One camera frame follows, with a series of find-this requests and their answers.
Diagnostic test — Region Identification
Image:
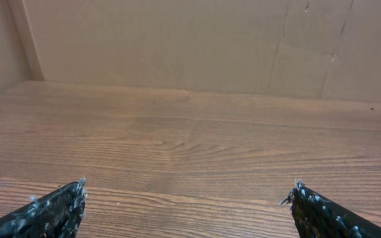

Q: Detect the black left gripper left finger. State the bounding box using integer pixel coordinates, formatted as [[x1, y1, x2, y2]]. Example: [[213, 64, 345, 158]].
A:
[[0, 178, 87, 238]]

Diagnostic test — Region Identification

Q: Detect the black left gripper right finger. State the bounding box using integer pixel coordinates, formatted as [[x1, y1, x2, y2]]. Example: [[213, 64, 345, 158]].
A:
[[281, 180, 381, 238]]

